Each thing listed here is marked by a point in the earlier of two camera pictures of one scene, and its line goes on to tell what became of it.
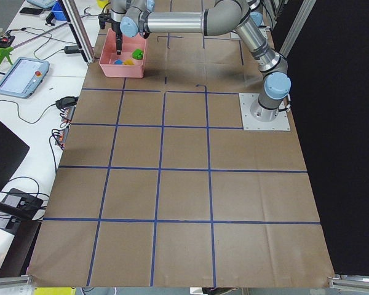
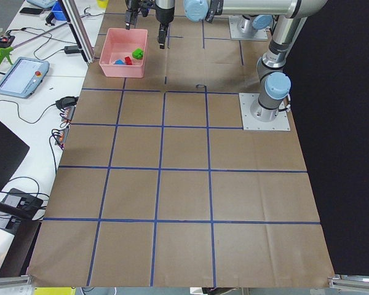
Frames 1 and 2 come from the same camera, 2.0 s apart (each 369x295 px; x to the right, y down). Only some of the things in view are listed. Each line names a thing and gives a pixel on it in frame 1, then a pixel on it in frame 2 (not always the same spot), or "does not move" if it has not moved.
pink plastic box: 109,53 does not move
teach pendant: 23,78 does not move
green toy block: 138,54 does not move
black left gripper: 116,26 → 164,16
